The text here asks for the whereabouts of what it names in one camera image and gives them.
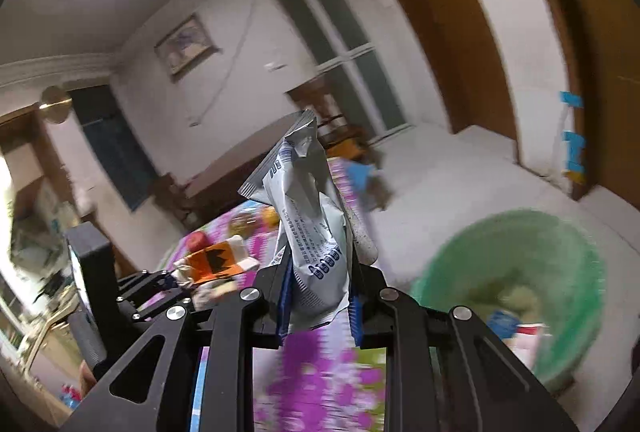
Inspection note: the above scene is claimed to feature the blue packet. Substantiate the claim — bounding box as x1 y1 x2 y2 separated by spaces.
487 309 521 338

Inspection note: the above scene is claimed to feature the green plastic basin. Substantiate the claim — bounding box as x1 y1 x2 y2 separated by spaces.
410 209 608 395

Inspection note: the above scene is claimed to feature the cluttered wooden cabinet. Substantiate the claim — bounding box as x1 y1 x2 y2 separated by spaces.
0 112 76 413

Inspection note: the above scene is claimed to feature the tall glass window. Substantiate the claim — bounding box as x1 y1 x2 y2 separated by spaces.
265 0 413 140

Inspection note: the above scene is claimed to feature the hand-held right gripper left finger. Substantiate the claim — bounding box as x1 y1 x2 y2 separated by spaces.
59 257 296 432

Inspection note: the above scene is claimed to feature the red apple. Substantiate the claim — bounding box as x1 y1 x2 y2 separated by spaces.
185 232 212 256

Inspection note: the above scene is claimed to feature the round gold wall ornament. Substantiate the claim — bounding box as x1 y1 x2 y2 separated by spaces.
40 85 75 125

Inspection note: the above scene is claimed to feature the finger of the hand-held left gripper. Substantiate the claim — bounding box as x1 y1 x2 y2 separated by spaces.
117 289 197 325
116 268 180 301

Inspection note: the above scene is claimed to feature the brown wooden door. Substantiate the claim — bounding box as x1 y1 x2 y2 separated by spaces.
500 0 640 203

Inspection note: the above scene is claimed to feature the brown wooden door frame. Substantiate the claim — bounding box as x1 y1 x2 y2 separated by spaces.
350 0 521 163

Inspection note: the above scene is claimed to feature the person's left hand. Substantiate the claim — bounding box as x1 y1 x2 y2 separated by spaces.
79 358 99 396

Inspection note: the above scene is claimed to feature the framed wall picture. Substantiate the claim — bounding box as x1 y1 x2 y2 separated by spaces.
152 12 218 83

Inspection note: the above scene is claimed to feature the grey snack wrapper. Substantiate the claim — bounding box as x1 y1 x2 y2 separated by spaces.
239 109 351 330

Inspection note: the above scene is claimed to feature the white cup with red rim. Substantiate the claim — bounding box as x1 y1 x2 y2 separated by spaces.
505 322 551 363

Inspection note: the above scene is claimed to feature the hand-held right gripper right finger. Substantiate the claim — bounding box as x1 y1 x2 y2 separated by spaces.
347 257 581 432

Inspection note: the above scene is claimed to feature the dark wooden chair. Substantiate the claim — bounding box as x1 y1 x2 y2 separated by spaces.
285 77 371 153

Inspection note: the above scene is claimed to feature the dark blue window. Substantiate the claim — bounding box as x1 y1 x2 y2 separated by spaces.
72 84 161 213

